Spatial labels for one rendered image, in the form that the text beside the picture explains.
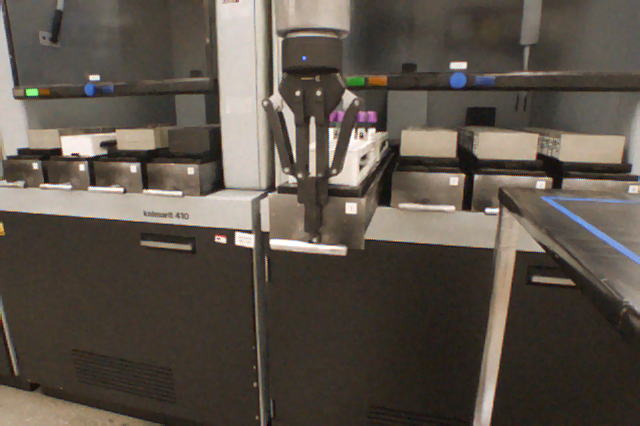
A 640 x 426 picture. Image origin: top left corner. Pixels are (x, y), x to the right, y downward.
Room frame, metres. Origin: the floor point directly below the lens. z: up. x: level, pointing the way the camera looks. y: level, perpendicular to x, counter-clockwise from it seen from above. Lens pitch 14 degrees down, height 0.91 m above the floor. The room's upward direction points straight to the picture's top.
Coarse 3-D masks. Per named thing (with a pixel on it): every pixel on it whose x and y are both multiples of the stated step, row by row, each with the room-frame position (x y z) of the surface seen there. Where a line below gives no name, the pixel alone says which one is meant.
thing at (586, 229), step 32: (512, 192) 0.48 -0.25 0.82; (544, 192) 0.48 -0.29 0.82; (576, 192) 0.48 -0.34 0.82; (608, 192) 0.48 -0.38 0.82; (512, 224) 0.49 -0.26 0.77; (544, 224) 0.33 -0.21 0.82; (576, 224) 0.33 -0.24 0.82; (608, 224) 0.33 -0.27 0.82; (512, 256) 0.49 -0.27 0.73; (576, 256) 0.25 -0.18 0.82; (608, 256) 0.25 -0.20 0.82; (608, 288) 0.20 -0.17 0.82; (608, 320) 0.19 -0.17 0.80; (480, 352) 0.52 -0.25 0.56; (480, 384) 0.50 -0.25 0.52; (480, 416) 0.50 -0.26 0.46
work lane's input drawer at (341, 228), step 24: (384, 168) 0.81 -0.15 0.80; (288, 192) 0.53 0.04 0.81; (336, 192) 0.51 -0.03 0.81; (360, 192) 0.53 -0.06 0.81; (288, 216) 0.53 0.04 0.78; (336, 216) 0.51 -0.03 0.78; (360, 216) 0.50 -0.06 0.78; (288, 240) 0.49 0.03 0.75; (312, 240) 0.49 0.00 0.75; (336, 240) 0.51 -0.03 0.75; (360, 240) 0.50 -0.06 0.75
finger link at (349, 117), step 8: (352, 104) 0.48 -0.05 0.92; (360, 104) 0.48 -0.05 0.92; (344, 112) 0.48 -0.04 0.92; (352, 112) 0.48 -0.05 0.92; (344, 120) 0.48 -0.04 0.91; (352, 120) 0.48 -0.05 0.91; (344, 128) 0.48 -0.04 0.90; (352, 128) 0.49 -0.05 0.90; (344, 136) 0.48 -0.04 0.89; (336, 144) 0.48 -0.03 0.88; (344, 144) 0.48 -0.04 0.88; (336, 152) 0.48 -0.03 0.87; (344, 152) 0.48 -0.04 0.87; (336, 160) 0.48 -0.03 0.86; (344, 160) 0.50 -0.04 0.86; (336, 168) 0.48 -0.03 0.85
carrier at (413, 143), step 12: (408, 132) 0.82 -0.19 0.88; (420, 132) 0.81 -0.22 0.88; (432, 132) 0.81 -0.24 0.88; (444, 132) 0.80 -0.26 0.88; (456, 132) 0.80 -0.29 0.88; (408, 144) 0.82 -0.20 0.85; (420, 144) 0.81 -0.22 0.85; (432, 144) 0.81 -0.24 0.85; (444, 144) 0.80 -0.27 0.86; (456, 144) 0.80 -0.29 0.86; (444, 156) 0.80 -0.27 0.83
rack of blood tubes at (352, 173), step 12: (312, 144) 0.66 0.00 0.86; (360, 144) 0.66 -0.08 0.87; (372, 144) 0.73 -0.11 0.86; (312, 156) 0.55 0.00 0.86; (348, 156) 0.54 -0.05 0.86; (360, 156) 0.58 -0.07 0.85; (312, 168) 0.55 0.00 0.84; (348, 168) 0.54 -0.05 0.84; (360, 168) 0.74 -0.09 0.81; (372, 168) 0.74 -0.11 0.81; (288, 180) 0.57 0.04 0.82; (336, 180) 0.54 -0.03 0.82; (348, 180) 0.54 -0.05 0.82
